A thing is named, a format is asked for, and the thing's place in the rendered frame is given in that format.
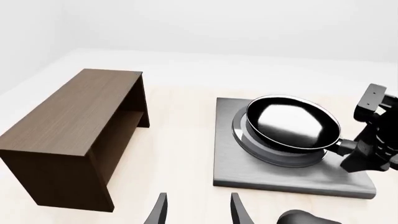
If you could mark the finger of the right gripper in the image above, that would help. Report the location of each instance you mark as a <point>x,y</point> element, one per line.
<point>357,159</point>
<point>367,133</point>

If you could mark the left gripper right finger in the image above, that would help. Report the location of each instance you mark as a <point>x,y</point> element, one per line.
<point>240,214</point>

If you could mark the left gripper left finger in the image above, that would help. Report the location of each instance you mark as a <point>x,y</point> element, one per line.
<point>159,213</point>

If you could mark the flat grey stove plate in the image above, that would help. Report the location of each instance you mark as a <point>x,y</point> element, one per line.
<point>280,173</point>

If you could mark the round black stove knob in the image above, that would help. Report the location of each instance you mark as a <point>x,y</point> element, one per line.
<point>303,218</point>

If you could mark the small flat plate on stalk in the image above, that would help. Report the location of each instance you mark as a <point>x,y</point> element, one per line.
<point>371,96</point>

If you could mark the dark brown wooden shelf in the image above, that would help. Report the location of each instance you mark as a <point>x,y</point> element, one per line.
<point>66,130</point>

